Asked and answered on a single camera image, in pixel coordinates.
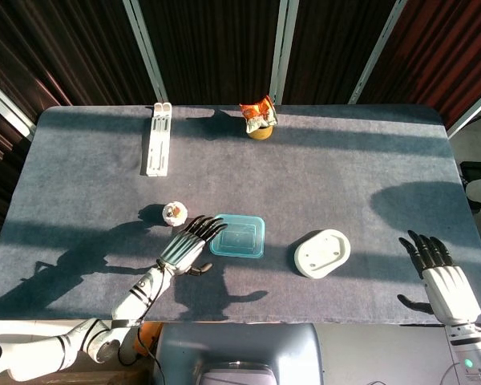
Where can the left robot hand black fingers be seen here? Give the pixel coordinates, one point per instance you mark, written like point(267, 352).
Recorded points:
point(182, 248)

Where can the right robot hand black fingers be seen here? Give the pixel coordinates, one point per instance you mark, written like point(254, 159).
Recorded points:
point(451, 288)

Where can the teal plastic container lid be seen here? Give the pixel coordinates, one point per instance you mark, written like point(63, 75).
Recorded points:
point(240, 236)

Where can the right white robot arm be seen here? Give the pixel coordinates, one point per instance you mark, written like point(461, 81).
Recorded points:
point(475, 353)

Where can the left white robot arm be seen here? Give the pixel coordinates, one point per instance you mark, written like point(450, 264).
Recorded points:
point(138, 294)

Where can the toy cupcake with toppings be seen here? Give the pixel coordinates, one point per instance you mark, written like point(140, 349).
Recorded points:
point(174, 213)

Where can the orange object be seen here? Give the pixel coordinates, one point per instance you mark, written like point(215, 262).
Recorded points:
point(149, 335)

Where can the white rectangular tray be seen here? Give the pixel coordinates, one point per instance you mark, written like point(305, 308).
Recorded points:
point(157, 140)

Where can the grey robot chest housing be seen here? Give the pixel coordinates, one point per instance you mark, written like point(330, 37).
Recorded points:
point(240, 349)

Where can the white oval plastic base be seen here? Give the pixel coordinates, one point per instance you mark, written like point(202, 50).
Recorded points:
point(322, 253)

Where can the yellow round cup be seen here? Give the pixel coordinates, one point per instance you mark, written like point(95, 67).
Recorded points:
point(260, 134)

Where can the blue-grey table cloth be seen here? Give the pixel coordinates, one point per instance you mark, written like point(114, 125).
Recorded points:
point(304, 180)

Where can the crumpled orange snack wrapper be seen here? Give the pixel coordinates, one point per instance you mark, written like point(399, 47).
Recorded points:
point(258, 112)

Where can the grey metal frame post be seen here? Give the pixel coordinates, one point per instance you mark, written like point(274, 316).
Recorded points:
point(8, 106)
point(146, 48)
point(284, 48)
point(475, 114)
point(378, 52)

